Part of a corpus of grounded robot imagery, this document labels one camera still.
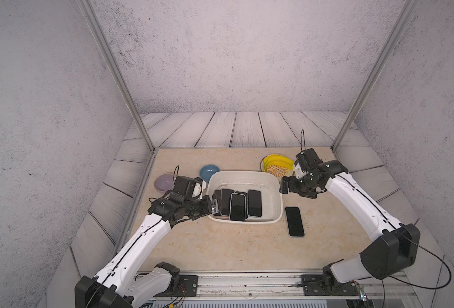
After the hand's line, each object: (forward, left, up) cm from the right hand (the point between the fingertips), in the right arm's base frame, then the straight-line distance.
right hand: (289, 191), depth 80 cm
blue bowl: (+23, +38, -15) cm, 47 cm away
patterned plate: (+25, -3, -18) cm, 31 cm away
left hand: (-8, +28, +1) cm, 29 cm away
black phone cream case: (+2, +21, -17) cm, 27 cm away
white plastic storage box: (+16, +5, -16) cm, 23 cm away
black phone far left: (+10, +32, -16) cm, 37 cm away
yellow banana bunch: (+28, -1, -13) cm, 31 cm away
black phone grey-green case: (+4, +13, -17) cm, 22 cm away
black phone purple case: (+7, +27, -15) cm, 32 cm away
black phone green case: (-5, -5, -18) cm, 19 cm away
